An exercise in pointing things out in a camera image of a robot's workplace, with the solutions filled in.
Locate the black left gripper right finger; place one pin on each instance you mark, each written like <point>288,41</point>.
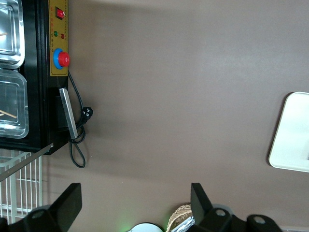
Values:
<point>205,217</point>

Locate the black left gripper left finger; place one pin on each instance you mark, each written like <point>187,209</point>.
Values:
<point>65,210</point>

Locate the cream plastic tray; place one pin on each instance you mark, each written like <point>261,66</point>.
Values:
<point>292,135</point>

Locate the aluminium foil container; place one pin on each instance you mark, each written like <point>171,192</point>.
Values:
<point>186,224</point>

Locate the light oval wicker basket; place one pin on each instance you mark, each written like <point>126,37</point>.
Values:
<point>179,212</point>

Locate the silver machine lever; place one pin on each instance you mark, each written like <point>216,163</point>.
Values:
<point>26,164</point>

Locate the wooden stick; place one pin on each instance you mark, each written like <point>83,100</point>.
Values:
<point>3,34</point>
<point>8,114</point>

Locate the black sealing machine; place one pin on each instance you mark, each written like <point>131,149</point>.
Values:
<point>41,96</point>

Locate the metal food container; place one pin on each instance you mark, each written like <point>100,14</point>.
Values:
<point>12,96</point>
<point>9,24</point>

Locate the red emergency push button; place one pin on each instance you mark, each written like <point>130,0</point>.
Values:
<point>62,58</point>

